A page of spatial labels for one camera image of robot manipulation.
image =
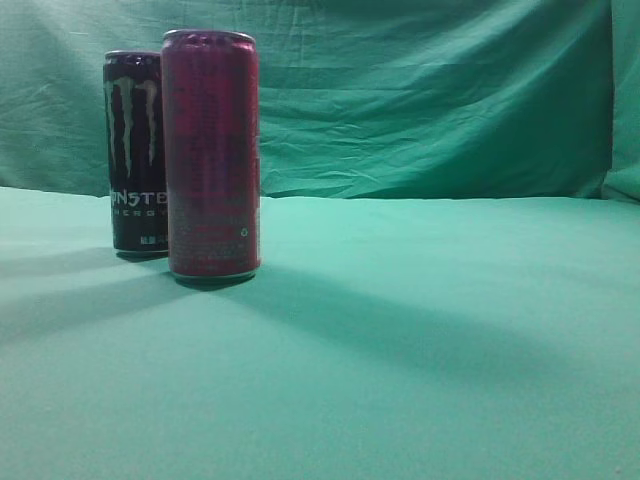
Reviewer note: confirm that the green backdrop cloth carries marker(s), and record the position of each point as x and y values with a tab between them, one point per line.
358	99

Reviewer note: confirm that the black silver Monster can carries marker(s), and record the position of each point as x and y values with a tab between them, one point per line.
132	89

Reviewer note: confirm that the green table cloth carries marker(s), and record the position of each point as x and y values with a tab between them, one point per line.
380	339

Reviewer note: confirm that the pink Monster can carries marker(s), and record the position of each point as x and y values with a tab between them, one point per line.
210	82

